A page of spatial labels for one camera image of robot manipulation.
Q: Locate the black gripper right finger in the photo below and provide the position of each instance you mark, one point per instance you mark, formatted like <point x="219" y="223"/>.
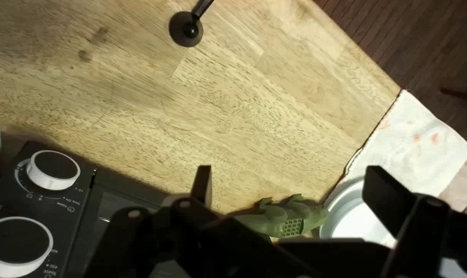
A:
<point x="389" y="202"/>

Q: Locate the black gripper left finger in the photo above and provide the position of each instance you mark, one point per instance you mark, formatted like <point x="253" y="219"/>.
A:
<point x="203" y="186"/>

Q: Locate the green toy animal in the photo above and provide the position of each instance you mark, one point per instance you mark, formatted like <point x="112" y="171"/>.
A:
<point x="296" y="214"/>

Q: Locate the white rimmed microwave knob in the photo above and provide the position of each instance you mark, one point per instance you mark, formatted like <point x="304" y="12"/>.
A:
<point x="53" y="169"/>
<point x="18" y="242"/>

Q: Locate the white bowl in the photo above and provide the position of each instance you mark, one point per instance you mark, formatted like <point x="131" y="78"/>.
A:
<point x="358" y="219"/>

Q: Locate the white plate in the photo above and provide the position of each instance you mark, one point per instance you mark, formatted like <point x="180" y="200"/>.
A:
<point x="330" y="206"/>

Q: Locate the white stained cloth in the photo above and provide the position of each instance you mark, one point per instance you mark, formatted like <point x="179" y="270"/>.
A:
<point x="420" y="149"/>

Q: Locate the black plastic scoop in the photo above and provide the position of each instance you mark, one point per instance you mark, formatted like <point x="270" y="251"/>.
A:
<point x="186" y="29"/>

